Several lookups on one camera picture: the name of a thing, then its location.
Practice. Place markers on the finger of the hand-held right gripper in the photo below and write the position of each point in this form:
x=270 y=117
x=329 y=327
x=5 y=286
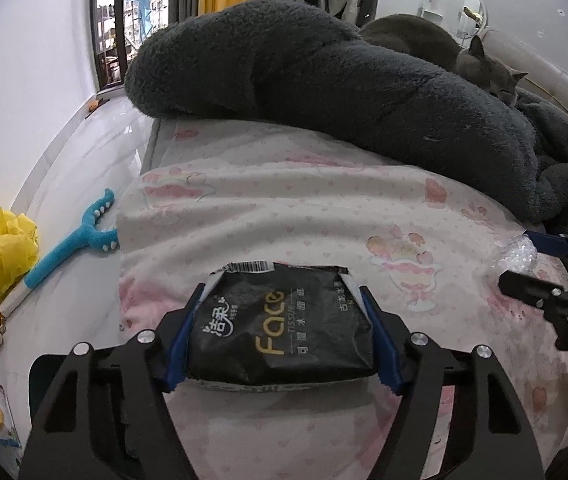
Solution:
x=529 y=287
x=546 y=244

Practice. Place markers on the white shelf unit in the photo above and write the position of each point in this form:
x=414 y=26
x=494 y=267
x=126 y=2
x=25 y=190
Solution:
x=431 y=10

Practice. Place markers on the dark grey fleece blanket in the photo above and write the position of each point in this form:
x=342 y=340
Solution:
x=314 y=85

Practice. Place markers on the yellow plastic bag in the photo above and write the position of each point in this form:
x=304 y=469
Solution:
x=3 y=250

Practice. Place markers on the round mirror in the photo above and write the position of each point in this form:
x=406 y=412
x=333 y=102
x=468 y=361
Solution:
x=466 y=10

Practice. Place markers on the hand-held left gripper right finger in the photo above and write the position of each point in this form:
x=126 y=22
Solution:
x=386 y=355

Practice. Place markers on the clear plastic wrap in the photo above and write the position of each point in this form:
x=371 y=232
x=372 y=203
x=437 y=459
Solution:
x=516 y=255

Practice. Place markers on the pink printed bed sheet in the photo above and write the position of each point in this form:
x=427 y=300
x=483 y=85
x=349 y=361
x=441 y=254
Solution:
x=289 y=210

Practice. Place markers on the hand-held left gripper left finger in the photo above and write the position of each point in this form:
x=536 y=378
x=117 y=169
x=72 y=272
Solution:
x=178 y=355

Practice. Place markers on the blue plush stick toy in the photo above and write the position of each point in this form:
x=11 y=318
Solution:
x=63 y=255

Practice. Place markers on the black tissue packet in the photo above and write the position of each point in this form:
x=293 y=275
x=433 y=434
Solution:
x=284 y=330

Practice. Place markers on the beige padded headboard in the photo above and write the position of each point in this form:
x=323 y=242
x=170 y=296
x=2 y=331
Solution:
x=554 y=75

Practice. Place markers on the window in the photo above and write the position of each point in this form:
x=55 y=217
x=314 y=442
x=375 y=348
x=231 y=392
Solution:
x=128 y=15

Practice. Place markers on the grey cat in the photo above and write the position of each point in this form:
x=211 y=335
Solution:
x=414 y=35

